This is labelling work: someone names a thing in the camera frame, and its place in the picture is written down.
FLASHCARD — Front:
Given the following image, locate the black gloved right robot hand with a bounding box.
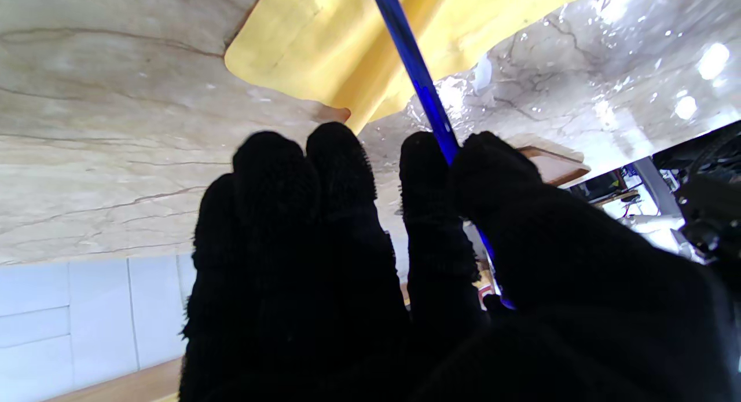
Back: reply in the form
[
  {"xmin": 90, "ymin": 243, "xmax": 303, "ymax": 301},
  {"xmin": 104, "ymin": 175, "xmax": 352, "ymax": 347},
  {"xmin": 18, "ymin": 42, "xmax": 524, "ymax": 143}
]
[{"xmin": 178, "ymin": 122, "xmax": 741, "ymax": 402}]

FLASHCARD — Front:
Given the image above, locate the yellow microfibre cloth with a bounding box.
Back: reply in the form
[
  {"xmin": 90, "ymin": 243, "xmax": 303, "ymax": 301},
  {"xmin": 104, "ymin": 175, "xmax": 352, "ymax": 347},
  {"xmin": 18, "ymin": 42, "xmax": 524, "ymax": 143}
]
[{"xmin": 225, "ymin": 0, "xmax": 597, "ymax": 135}]

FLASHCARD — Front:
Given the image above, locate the brown wooden tray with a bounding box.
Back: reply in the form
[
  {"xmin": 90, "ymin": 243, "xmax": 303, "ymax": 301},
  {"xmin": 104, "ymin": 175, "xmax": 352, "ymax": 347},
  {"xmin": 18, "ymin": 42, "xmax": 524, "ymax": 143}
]
[{"xmin": 517, "ymin": 145, "xmax": 592, "ymax": 187}]

